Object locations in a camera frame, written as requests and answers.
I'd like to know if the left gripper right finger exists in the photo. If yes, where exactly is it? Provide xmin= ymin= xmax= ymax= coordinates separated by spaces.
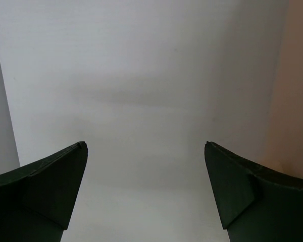
xmin=205 ymin=142 xmax=303 ymax=242

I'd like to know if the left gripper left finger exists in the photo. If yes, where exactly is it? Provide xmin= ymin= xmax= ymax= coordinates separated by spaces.
xmin=0 ymin=141 xmax=88 ymax=241

